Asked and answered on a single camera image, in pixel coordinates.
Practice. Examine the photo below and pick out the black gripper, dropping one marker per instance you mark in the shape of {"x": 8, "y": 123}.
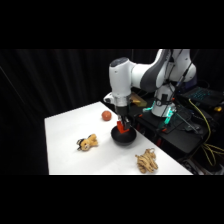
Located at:
{"x": 122, "y": 110}

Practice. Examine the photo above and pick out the red cube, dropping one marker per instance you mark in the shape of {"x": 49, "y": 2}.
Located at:
{"x": 122, "y": 129}

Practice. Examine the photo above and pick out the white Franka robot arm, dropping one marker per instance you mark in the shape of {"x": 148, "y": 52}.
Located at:
{"x": 120, "y": 76}

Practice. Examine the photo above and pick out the black bowl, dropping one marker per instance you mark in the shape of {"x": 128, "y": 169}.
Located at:
{"x": 123, "y": 138}

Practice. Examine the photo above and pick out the red-brown toy football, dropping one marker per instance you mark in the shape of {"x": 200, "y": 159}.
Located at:
{"x": 106, "y": 115}

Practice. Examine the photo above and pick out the yellow flat object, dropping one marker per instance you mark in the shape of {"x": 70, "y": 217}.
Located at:
{"x": 136, "y": 99}

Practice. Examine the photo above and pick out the tan teddy bear plush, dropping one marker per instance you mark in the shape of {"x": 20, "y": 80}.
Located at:
{"x": 89, "y": 141}

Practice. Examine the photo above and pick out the black robot stand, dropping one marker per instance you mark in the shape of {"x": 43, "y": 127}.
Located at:
{"x": 176, "y": 133}

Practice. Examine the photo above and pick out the black laptop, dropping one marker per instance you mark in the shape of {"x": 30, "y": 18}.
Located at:
{"x": 203, "y": 95}

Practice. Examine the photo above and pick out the black curtain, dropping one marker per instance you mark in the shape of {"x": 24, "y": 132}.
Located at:
{"x": 50, "y": 80}

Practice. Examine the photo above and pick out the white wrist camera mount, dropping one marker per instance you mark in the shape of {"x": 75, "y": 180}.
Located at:
{"x": 108, "y": 98}

